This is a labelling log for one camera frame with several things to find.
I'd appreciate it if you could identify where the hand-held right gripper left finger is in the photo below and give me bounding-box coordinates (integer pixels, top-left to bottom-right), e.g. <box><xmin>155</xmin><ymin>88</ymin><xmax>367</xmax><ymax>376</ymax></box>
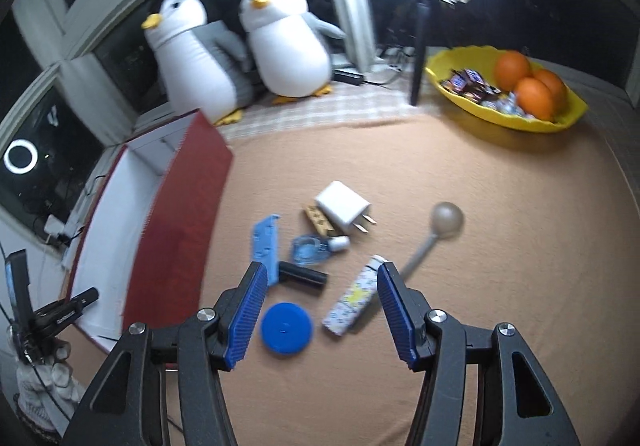
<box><xmin>60</xmin><ymin>262</ymin><xmax>271</xmax><ymax>446</ymax></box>

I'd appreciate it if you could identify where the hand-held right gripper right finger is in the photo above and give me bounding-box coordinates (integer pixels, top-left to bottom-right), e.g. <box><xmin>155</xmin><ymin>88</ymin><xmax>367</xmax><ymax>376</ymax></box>
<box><xmin>376</xmin><ymin>262</ymin><xmax>583</xmax><ymax>446</ymax></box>

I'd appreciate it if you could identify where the blue round lid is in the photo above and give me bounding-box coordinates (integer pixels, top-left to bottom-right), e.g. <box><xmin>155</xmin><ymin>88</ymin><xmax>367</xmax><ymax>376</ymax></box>
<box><xmin>261</xmin><ymin>302</ymin><xmax>313</xmax><ymax>356</ymax></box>

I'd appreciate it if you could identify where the patterned white tube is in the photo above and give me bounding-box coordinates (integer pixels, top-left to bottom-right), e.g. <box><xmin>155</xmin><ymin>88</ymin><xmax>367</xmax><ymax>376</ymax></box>
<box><xmin>321</xmin><ymin>254</ymin><xmax>388</xmax><ymax>339</ymax></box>

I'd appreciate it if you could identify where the black cylinder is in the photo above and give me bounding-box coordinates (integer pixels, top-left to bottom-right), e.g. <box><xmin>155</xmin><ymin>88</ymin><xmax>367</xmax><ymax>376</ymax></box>
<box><xmin>278</xmin><ymin>261</ymin><xmax>328</xmax><ymax>289</ymax></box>

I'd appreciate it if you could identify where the blue plastic clip piece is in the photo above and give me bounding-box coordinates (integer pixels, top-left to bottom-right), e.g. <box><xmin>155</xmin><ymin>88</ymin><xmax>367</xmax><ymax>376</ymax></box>
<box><xmin>251</xmin><ymin>213</ymin><xmax>282</xmax><ymax>287</ymax></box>

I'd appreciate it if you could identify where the small clear blue bottle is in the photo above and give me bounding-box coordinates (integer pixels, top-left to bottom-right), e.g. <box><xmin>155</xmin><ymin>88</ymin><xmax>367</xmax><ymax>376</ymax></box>
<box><xmin>291</xmin><ymin>235</ymin><xmax>351</xmax><ymax>267</ymax></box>

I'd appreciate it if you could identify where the grey spoon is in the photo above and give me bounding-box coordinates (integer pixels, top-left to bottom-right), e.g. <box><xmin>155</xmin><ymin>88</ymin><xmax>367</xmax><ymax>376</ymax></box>
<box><xmin>400</xmin><ymin>202</ymin><xmax>465</xmax><ymax>279</ymax></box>

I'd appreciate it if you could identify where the red cardboard box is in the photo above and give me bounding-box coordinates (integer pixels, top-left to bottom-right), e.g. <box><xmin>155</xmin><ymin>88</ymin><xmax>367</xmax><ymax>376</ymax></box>
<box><xmin>62</xmin><ymin>110</ymin><xmax>235</xmax><ymax>357</ymax></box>

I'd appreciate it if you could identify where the white plug charger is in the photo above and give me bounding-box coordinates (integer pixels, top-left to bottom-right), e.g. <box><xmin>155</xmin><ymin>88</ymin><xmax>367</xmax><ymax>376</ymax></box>
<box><xmin>314</xmin><ymin>181</ymin><xmax>377</xmax><ymax>237</ymax></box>

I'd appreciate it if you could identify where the wooden clothespin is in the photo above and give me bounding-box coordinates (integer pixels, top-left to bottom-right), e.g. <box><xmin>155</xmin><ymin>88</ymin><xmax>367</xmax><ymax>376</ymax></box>
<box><xmin>302</xmin><ymin>205</ymin><xmax>337</xmax><ymax>237</ymax></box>

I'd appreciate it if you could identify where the tan blanket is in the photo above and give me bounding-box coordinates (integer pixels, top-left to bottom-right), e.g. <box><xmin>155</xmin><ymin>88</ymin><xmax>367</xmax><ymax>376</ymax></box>
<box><xmin>60</xmin><ymin>113</ymin><xmax>640</xmax><ymax>446</ymax></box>

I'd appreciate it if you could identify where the black phone holder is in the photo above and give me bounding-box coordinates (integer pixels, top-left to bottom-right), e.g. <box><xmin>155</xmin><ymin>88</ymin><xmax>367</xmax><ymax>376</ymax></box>
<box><xmin>4</xmin><ymin>250</ymin><xmax>100</xmax><ymax>367</ymax></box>

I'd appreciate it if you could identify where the checked beige cloth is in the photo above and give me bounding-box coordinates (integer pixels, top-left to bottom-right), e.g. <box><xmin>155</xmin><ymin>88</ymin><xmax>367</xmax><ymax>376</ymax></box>
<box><xmin>135</xmin><ymin>70</ymin><xmax>441</xmax><ymax>141</ymax></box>

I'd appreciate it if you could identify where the yellow fruit bowl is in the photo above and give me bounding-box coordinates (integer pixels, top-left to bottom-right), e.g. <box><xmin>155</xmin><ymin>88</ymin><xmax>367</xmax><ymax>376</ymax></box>
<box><xmin>425</xmin><ymin>44</ymin><xmax>590</xmax><ymax>133</ymax></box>

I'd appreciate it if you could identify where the black power strip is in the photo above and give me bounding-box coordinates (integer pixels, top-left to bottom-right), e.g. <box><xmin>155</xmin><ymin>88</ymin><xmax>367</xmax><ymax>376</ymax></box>
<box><xmin>332</xmin><ymin>68</ymin><xmax>366</xmax><ymax>86</ymax></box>

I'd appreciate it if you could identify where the pile of wrapped candies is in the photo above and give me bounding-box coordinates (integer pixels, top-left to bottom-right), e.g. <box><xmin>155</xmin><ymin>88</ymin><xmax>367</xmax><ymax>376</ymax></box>
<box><xmin>440</xmin><ymin>68</ymin><xmax>526</xmax><ymax>117</ymax></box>

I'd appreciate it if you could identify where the black tripod stand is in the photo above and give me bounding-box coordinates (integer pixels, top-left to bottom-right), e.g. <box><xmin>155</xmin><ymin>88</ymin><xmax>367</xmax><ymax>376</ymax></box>
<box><xmin>407</xmin><ymin>0</ymin><xmax>433</xmax><ymax>106</ymax></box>

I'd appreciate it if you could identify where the orange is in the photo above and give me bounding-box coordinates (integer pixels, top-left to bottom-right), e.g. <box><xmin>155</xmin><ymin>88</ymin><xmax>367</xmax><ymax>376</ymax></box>
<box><xmin>532</xmin><ymin>70</ymin><xmax>568</xmax><ymax>119</ymax></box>
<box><xmin>494</xmin><ymin>50</ymin><xmax>533</xmax><ymax>91</ymax></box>
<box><xmin>514</xmin><ymin>77</ymin><xmax>556</xmax><ymax>121</ymax></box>

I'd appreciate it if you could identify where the penguin plush toy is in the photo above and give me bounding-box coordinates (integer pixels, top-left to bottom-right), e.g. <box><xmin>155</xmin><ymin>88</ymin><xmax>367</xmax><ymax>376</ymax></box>
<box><xmin>237</xmin><ymin>0</ymin><xmax>348</xmax><ymax>106</ymax></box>
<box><xmin>141</xmin><ymin>0</ymin><xmax>256</xmax><ymax>127</ymax></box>

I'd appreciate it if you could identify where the black cable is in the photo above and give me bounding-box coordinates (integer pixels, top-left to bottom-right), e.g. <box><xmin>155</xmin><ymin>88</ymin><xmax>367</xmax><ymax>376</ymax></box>
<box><xmin>375</xmin><ymin>44</ymin><xmax>416</xmax><ymax>86</ymax></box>

